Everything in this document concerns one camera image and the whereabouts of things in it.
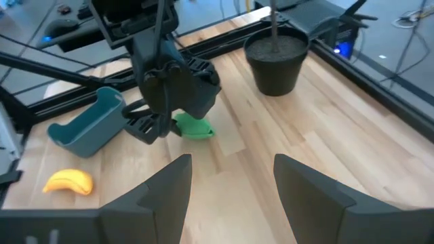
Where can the green toy produce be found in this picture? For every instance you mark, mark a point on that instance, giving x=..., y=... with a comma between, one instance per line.
x=195, y=128

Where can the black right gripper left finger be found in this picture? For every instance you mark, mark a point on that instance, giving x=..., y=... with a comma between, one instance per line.
x=149, y=217

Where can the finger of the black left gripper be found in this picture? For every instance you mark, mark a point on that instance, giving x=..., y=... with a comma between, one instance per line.
x=207, y=91
x=146, y=128

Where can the black plant pot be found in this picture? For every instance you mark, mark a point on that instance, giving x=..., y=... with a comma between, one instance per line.
x=276, y=74

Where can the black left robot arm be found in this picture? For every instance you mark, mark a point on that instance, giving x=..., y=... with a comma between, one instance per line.
x=118, y=20

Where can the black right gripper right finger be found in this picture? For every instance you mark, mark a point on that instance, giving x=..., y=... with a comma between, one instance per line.
x=322, y=213

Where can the black diagonal frame strut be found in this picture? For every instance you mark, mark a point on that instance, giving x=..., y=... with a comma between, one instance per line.
x=51, y=69

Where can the black box with antennas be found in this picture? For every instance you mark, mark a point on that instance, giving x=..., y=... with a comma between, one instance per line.
x=315, y=17

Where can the yellow toy banana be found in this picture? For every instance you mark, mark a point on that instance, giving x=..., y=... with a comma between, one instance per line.
x=69, y=181

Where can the blue plastic tub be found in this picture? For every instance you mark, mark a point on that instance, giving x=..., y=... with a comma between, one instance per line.
x=98, y=135

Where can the black device with blue light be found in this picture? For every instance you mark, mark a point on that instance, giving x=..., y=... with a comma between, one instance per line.
x=61, y=27

